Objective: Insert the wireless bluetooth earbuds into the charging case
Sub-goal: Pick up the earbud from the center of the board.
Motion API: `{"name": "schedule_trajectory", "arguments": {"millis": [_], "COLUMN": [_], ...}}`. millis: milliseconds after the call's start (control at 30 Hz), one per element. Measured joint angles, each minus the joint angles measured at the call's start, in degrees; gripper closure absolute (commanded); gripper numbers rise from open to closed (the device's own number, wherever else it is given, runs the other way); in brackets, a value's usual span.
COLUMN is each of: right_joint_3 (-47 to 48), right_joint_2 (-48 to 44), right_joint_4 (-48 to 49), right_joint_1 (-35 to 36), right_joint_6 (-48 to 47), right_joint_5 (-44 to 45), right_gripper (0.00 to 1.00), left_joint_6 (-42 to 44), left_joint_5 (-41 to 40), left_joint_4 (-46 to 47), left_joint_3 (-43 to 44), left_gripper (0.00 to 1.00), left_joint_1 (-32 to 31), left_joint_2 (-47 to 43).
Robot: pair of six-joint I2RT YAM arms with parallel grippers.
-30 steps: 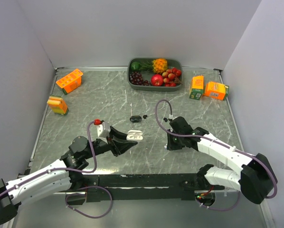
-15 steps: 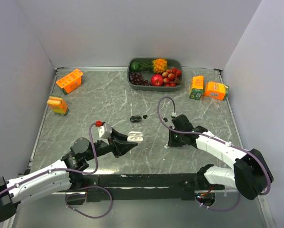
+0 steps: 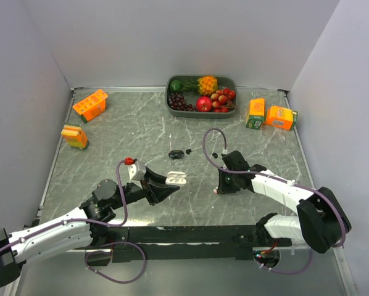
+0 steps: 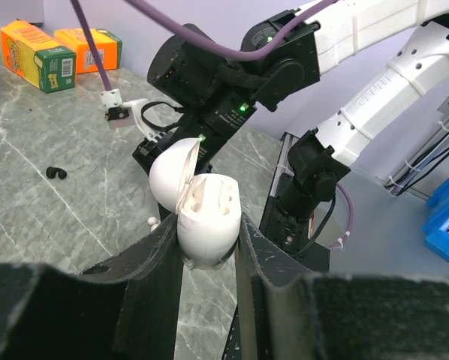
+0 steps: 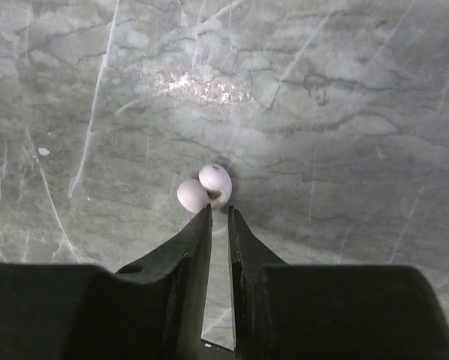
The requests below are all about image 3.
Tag orange carton far right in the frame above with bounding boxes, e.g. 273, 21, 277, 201
265, 105, 298, 130

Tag black earbud charging case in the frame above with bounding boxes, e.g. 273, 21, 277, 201
168, 150, 185, 160

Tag white earbud charging case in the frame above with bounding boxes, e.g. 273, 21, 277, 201
165, 171, 187, 187

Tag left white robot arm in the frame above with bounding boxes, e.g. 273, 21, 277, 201
0, 162, 186, 288

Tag green lime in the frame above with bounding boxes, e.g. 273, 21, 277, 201
169, 80, 182, 93

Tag green yellow carton right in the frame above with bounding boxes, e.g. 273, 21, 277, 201
246, 97, 265, 130

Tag red lychee bunch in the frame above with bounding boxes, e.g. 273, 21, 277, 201
210, 88, 236, 113

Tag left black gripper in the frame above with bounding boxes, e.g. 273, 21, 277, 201
110, 165, 180, 210

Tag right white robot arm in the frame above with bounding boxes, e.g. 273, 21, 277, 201
216, 150, 352, 253

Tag grey fruit tray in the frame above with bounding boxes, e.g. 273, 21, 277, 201
165, 75, 238, 119

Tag orange pineapple toy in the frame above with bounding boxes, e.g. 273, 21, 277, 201
181, 76, 218, 96

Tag yellow orange carton left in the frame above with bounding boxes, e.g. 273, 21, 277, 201
61, 125, 89, 150

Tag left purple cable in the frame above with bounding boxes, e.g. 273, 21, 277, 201
0, 158, 147, 284

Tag orange juice carton far left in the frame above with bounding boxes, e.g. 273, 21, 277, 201
73, 89, 108, 123

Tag dark grape bunch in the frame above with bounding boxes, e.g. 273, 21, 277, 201
167, 93, 196, 112

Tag red apple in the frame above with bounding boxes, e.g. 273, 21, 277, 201
196, 96, 213, 112

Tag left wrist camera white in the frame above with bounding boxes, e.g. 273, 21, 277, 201
124, 157, 146, 182

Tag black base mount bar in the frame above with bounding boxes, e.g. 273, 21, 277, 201
82, 225, 292, 263

